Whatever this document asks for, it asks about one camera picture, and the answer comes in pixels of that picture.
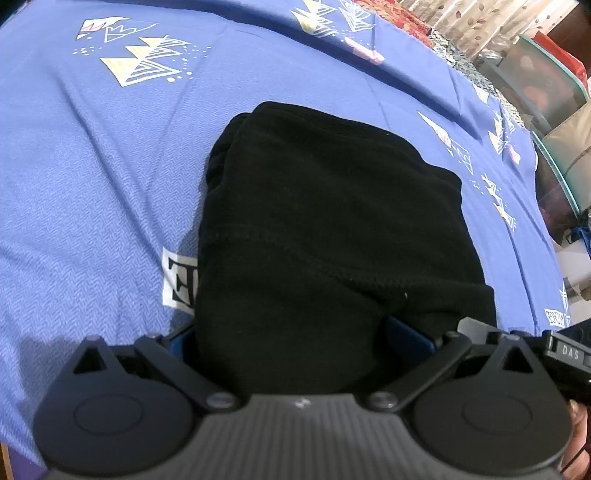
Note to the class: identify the blue printed bed sheet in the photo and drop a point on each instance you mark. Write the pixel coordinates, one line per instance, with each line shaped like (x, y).
(92, 184)

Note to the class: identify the person's right hand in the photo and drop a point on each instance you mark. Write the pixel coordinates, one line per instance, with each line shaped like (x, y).
(575, 429)

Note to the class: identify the red patterned cloth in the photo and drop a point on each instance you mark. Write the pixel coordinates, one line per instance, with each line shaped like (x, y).
(397, 18)

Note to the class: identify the red bag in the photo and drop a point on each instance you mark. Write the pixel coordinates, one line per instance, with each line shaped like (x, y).
(565, 57)

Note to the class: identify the black pants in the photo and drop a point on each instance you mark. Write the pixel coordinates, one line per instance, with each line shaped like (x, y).
(332, 249)

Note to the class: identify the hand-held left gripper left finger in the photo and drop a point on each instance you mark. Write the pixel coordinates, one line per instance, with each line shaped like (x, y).
(181, 345)

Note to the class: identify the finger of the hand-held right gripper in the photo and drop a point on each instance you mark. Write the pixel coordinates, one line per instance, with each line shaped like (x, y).
(478, 326)

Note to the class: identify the patterned beige curtain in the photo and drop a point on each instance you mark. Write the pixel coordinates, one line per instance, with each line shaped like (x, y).
(480, 23)

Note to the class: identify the clear teal-rimmed storage box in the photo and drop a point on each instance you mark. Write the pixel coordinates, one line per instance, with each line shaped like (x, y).
(535, 83)
(568, 166)

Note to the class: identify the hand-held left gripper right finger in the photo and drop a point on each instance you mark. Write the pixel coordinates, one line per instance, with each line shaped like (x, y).
(408, 336)

